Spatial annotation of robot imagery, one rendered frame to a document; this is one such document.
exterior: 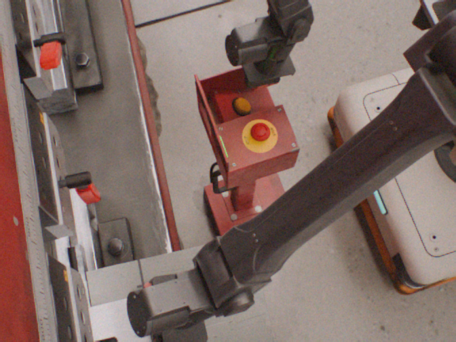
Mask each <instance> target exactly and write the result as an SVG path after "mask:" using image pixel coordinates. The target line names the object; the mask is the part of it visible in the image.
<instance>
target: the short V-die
mask: <svg viewBox="0 0 456 342"><path fill-rule="evenodd" d="M62 257H63V261H64V265H65V266H67V265H69V266H70V267H72V268H73V269H74V270H76V271H78V272H79V273H80V274H81V277H82V280H83V282H84V281H88V279H87V275H86V272H87V271H88V266H87V262H86V254H85V250H84V247H83V246H82V245H81V244H77V245H75V246H74V247H70V248H68V247H64V248H62Z"/></svg>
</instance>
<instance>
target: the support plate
mask: <svg viewBox="0 0 456 342"><path fill-rule="evenodd" d="M203 246H204V245H202V246H197V247H193V248H188V249H184V250H179V251H176V252H170V253H167V254H161V255H157V256H152V257H149V258H145V259H140V264H141V268H142V275H143V279H144V283H145V284H146V283H147V282H149V280H150V279H151V278H153V277H155V276H162V275H168V274H173V273H178V272H181V271H186V270H189V269H193V268H194V264H193V261H192V259H193V258H194V256H195V255H196V254H197V253H198V252H199V251H200V250H201V249H202V247H203ZM86 275H87V279H88V287H89V292H90V300H91V304H92V307H93V306H97V305H102V304H105V303H110V302H114V301H118V300H122V299H127V297H128V294H129V293H130V292H132V291H135V290H140V289H143V288H142V287H141V288H137V286H138V285H141V284H142V282H141V278H140V272H139V267H138V261H137V260H136V261H131V262H127V263H122V264H118V265H113V266H110V267H104V268H100V269H95V270H91V271H87V272H86ZM254 301H255V303H254V305H252V306H251V307H250V308H249V309H247V310H246V311H243V312H241V313H237V314H234V315H232V316H227V317H224V316H221V317H218V318H216V316H212V317H211V318H208V319H207V320H204V322H205V325H206V331H207V335H208V340H207V342H276V340H275V337H274V334H273V329H272V326H271V321H270V318H269V313H268V309H267V304H266V301H265V296H264V293H263V289H261V290H260V291H258V292H257V293H255V294H254Z"/></svg>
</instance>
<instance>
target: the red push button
mask: <svg viewBox="0 0 456 342"><path fill-rule="evenodd" d="M250 134H251V137H253V139H255V140H257V141H264V140H267V139H268V138H269V136H270V129H269V127H268V125H266V124H265V123H256V124H254V125H253V127H252V128H251V130H250Z"/></svg>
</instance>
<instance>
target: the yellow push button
mask: <svg viewBox="0 0 456 342"><path fill-rule="evenodd" d="M234 107H235V109H236V111H237V112H238V113H239V114H241V115H246V114H247V113H249V112H250V104H249V102H248V101H247V100H246V99H244V98H238V99H237V100H236V101H235V102H234Z"/></svg>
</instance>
